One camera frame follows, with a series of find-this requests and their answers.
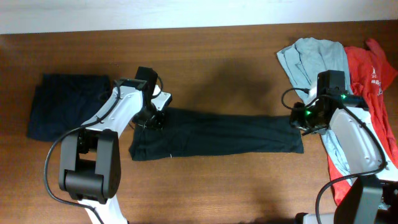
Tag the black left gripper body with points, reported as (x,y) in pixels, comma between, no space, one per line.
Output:
(150,117)

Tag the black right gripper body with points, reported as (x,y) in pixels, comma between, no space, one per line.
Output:
(305,119)

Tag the dark green shirt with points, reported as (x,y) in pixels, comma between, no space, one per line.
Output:
(191,133)

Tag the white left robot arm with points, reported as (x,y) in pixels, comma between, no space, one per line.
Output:
(90,162)

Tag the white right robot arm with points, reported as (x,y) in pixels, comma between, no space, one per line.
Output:
(373,196)

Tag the light blue shirt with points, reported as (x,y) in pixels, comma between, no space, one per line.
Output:
(302,62)

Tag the red shirt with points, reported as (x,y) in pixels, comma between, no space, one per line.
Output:
(370,75)

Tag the folded navy blue shirt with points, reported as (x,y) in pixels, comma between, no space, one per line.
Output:
(63,102)

